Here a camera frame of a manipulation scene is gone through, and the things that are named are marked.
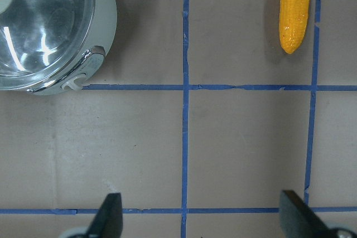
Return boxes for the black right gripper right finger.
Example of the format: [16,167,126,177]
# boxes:
[279,190,332,237]

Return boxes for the clear glass pot lid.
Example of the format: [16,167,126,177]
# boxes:
[1,0,95,90]

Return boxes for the yellow plastic corn cob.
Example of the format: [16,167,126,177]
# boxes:
[279,0,310,54]

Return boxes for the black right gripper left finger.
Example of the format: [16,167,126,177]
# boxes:
[84,193,123,237]

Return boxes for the brown paper table cover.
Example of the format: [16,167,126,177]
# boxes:
[1,0,356,237]

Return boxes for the pale green cooking pot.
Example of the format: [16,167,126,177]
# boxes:
[0,0,117,96]

